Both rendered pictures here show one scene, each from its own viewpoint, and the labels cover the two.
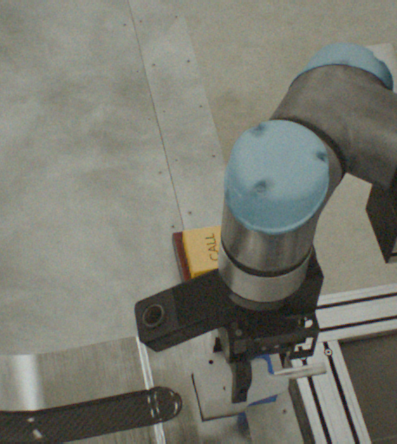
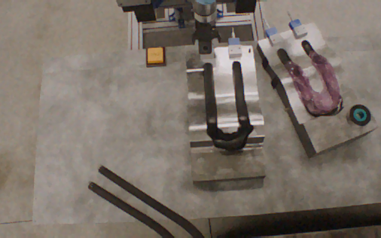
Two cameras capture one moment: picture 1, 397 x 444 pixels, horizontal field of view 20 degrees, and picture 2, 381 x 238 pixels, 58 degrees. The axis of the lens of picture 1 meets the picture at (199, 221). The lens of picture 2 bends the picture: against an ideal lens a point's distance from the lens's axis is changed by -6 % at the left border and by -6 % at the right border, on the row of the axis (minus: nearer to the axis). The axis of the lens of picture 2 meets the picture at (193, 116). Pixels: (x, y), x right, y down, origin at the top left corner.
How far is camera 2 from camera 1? 0.73 m
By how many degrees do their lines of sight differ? 32
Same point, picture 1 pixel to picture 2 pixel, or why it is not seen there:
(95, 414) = (207, 84)
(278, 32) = (18, 67)
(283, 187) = not seen: outside the picture
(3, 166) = (110, 113)
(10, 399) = (202, 104)
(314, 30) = (21, 56)
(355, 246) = not seen: hidden behind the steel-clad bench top
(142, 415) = (209, 72)
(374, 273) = not seen: hidden behind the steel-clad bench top
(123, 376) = (198, 76)
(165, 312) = (205, 44)
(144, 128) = (105, 71)
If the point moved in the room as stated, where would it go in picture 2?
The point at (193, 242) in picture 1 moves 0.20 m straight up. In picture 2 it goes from (152, 59) to (143, 33)
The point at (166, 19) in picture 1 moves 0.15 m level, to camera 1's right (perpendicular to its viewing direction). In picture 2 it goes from (63, 61) to (74, 32)
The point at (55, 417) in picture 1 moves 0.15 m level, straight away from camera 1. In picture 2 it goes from (207, 94) to (166, 97)
